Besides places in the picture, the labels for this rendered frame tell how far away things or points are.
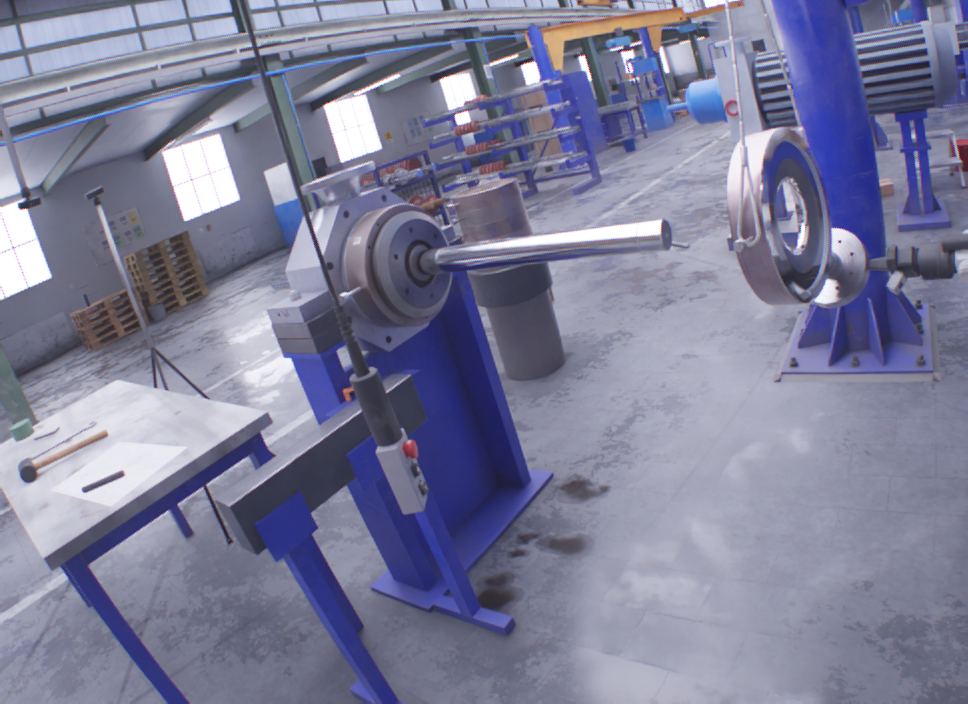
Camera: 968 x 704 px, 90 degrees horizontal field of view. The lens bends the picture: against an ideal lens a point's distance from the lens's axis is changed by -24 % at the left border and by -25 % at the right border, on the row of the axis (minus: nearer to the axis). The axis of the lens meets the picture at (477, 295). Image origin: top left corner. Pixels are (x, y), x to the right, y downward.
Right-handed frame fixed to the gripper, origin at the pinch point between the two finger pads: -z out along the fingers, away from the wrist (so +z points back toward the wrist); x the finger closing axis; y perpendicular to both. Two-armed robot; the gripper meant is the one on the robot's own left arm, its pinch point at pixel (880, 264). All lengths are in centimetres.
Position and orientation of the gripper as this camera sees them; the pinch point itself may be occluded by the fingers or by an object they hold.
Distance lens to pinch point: 157.2
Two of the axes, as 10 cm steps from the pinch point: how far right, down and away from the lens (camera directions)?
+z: 5.8, -0.4, -8.1
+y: -2.3, 9.5, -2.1
